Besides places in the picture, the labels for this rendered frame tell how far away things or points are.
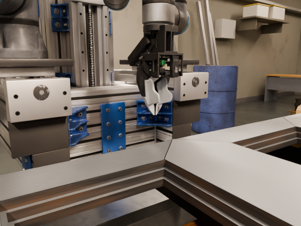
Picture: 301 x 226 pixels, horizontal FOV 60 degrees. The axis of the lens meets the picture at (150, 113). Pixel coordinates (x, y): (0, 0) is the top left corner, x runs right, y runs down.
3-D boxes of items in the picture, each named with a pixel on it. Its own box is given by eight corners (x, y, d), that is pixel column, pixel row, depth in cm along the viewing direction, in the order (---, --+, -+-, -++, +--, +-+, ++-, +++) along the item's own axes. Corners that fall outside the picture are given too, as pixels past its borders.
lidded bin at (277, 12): (267, 22, 639) (268, 10, 634) (285, 20, 605) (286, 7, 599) (255, 20, 608) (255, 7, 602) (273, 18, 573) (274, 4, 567)
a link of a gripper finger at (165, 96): (165, 118, 62) (165, 79, 60) (151, 114, 67) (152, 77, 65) (175, 116, 64) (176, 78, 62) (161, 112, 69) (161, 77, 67)
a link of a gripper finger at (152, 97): (154, 119, 60) (154, 79, 59) (141, 115, 65) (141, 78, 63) (165, 118, 62) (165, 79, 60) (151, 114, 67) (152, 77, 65)
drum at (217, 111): (244, 132, 387) (249, 64, 368) (211, 138, 354) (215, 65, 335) (212, 123, 442) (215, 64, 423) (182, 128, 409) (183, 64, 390)
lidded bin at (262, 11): (253, 19, 597) (253, 8, 592) (268, 18, 568) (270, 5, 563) (241, 18, 570) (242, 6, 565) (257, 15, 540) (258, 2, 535)
